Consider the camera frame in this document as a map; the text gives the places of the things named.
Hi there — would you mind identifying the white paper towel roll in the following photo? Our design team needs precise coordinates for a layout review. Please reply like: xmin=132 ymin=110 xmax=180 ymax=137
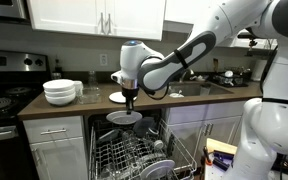
xmin=250 ymin=59 xmax=268 ymax=83

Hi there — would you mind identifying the wire dishwasher rack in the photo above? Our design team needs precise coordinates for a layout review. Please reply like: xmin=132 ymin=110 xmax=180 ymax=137
xmin=88 ymin=114 xmax=198 ymax=180

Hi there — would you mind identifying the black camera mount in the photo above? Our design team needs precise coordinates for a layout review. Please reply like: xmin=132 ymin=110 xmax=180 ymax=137
xmin=237 ymin=29 xmax=278 ymax=58

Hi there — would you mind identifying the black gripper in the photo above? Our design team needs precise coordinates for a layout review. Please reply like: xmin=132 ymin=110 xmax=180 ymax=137
xmin=121 ymin=87 xmax=140 ymax=116

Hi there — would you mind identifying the clear glass food container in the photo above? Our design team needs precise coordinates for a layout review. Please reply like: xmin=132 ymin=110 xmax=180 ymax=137
xmin=78 ymin=87 xmax=102 ymax=105

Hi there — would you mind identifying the white ceramic bowl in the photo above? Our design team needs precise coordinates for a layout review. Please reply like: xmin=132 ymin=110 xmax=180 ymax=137
xmin=44 ymin=89 xmax=76 ymax=99
xmin=44 ymin=93 xmax=77 ymax=107
xmin=42 ymin=78 xmax=76 ymax=93

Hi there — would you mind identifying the white wall outlet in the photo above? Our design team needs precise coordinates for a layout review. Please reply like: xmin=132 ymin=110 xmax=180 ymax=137
xmin=99 ymin=53 xmax=109 ymax=67

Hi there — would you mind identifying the steel cabinet bar handle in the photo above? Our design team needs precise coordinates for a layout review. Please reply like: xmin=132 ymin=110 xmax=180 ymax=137
xmin=98 ymin=12 xmax=106 ymax=35
xmin=106 ymin=13 xmax=113 ymax=35

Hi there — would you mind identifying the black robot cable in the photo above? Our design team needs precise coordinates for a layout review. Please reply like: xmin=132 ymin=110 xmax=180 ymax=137
xmin=143 ymin=84 xmax=170 ymax=102

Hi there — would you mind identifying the clear glass jar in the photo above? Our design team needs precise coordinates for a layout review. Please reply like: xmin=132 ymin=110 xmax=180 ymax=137
xmin=87 ymin=69 xmax=100 ymax=93

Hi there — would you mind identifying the white round plate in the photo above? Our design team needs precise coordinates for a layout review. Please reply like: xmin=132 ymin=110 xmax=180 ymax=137
xmin=105 ymin=110 xmax=143 ymax=126
xmin=108 ymin=91 xmax=138 ymax=104

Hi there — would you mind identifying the brown wooden utensil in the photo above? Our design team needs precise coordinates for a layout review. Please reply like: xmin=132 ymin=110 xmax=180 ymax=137
xmin=212 ymin=58 xmax=220 ymax=73

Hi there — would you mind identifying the white base cabinet with drawer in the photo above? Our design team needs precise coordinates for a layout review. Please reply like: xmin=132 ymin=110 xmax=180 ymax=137
xmin=22 ymin=115 xmax=89 ymax=180

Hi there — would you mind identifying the steel sink faucet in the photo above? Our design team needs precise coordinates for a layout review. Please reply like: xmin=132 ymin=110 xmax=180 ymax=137
xmin=178 ymin=68 xmax=196 ymax=83

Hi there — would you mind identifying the black steel kitchen stove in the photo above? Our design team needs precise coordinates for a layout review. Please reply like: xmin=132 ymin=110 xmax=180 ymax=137
xmin=0 ymin=49 xmax=50 ymax=180

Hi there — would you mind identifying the steel drawer handle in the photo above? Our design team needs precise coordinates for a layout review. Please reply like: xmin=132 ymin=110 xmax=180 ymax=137
xmin=39 ymin=128 xmax=68 ymax=136

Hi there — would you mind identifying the steel kitchen sink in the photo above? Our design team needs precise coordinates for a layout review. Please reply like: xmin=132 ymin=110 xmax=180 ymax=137
xmin=168 ymin=81 xmax=234 ymax=98

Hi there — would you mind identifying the dark bowl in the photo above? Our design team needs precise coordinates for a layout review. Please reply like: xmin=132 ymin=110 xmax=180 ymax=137
xmin=132 ymin=116 xmax=158 ymax=138

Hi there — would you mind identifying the white plate standing in rack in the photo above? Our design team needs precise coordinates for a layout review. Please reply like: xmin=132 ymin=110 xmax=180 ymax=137
xmin=139 ymin=159 xmax=176 ymax=180

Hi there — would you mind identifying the orange handled tool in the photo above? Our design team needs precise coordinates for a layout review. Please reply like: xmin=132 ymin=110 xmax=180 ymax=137
xmin=202 ymin=146 xmax=214 ymax=167

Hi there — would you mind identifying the white two-door wall cabinet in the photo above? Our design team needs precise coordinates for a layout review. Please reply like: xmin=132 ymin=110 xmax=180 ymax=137
xmin=26 ymin=0 xmax=167 ymax=42

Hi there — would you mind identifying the white sink base cabinet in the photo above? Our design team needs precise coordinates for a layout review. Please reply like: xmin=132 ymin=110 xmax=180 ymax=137
xmin=163 ymin=100 xmax=250 ymax=159

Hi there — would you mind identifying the black dish drying rack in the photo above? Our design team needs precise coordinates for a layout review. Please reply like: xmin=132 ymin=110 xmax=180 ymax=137
xmin=212 ymin=68 xmax=250 ymax=88

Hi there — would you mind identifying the white cup in rack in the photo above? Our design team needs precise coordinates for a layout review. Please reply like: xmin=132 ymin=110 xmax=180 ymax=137
xmin=153 ymin=139 xmax=165 ymax=150

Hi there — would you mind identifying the wooden board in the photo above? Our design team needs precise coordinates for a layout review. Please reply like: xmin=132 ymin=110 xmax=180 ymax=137
xmin=205 ymin=137 xmax=238 ymax=156

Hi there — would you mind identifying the steel over-range microwave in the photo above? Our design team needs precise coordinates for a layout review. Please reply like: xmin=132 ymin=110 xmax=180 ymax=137
xmin=0 ymin=0 xmax=30 ymax=23

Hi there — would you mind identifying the white ceramic mug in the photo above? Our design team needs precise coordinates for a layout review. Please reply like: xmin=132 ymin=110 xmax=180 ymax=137
xmin=73 ymin=80 xmax=84 ymax=98

